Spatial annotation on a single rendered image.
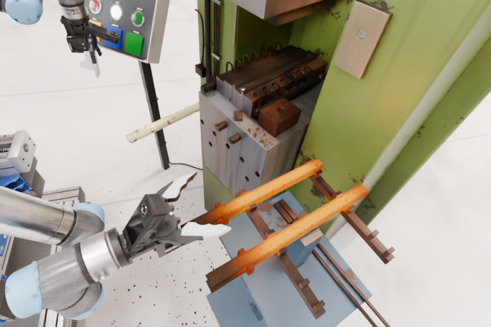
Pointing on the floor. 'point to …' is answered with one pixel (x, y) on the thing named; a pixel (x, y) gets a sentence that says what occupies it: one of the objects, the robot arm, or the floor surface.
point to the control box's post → (153, 110)
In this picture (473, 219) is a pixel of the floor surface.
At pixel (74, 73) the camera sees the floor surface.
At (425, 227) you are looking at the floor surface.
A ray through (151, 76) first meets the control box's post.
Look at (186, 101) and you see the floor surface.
